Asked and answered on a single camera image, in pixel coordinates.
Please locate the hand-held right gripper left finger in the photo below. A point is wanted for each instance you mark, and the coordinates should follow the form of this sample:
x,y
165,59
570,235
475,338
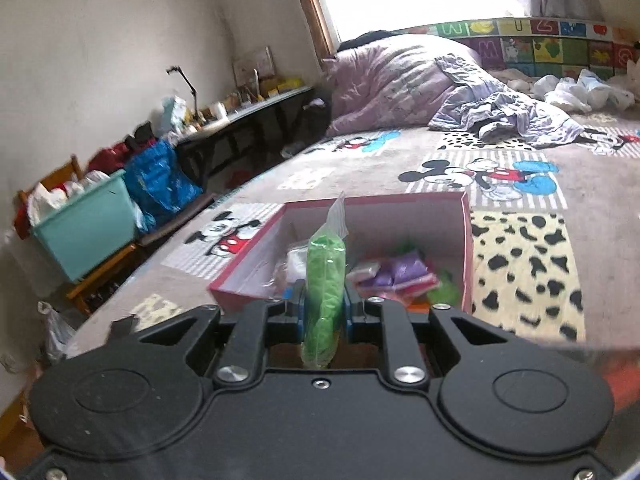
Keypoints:
x,y
299,310

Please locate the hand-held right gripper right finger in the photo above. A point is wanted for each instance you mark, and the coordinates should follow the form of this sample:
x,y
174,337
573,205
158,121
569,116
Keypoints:
x,y
350,312

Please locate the green plastic packet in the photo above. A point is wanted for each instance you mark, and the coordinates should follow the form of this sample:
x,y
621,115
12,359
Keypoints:
x,y
325,285

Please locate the pink cardboard box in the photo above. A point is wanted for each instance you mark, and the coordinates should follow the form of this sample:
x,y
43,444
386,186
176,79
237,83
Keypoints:
x,y
400,225

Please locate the purple plastic packet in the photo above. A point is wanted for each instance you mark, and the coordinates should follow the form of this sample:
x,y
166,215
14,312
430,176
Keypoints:
x,y
411,267
380,279

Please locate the white and pink packet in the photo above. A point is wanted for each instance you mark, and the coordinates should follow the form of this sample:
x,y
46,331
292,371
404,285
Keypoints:
x,y
365,270

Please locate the white plastic packet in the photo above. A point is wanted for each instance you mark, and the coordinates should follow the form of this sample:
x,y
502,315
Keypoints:
x,y
295,265

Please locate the small green packet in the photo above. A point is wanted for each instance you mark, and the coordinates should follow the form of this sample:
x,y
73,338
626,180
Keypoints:
x,y
407,248

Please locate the light green packet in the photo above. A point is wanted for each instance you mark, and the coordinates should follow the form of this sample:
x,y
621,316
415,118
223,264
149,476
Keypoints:
x,y
447,287

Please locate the printed cartoon blanket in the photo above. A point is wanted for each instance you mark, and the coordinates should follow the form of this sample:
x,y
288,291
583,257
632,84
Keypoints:
x,y
380,170

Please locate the black bag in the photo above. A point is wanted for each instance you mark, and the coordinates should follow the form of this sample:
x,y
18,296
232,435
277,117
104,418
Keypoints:
x,y
311,122

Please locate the blue patterned bag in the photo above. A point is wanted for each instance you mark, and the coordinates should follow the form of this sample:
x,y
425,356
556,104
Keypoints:
x,y
160,180

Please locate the wooden chair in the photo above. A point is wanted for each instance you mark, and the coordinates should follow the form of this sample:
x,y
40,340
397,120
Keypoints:
x,y
100,281

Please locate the dark desk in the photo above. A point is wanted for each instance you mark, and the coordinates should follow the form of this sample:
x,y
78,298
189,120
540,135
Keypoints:
x,y
260,102

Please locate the white cup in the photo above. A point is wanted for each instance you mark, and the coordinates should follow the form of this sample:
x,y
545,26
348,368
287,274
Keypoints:
x,y
218,110

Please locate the yellow box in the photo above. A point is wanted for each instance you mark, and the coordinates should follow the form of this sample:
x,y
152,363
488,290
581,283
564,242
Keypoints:
x,y
285,85

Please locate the teal storage bin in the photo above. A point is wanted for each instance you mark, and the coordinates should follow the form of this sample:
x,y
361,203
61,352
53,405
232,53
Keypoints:
x,y
85,230

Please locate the purple quilt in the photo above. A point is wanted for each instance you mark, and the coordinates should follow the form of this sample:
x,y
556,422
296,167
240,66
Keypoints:
x,y
390,80

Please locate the red clothing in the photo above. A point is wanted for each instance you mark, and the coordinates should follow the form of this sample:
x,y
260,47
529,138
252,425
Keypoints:
x,y
112,155

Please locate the clear plastic bag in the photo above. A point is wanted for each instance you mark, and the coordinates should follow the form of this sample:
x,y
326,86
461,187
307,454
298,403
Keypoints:
x,y
57,332

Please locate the picture board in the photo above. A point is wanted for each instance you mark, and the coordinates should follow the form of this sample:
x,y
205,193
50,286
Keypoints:
x,y
254,66

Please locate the striped crumpled clothing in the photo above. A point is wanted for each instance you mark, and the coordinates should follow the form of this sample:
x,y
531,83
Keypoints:
x,y
500,110

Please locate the white cloths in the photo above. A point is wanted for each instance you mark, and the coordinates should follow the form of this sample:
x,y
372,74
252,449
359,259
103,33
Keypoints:
x,y
50,197

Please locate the white plastic bags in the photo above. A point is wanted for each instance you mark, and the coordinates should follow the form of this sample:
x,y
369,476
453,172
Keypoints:
x,y
590,90

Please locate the colourful alphabet foam mat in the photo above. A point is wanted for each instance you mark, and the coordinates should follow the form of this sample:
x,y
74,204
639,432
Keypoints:
x,y
550,50

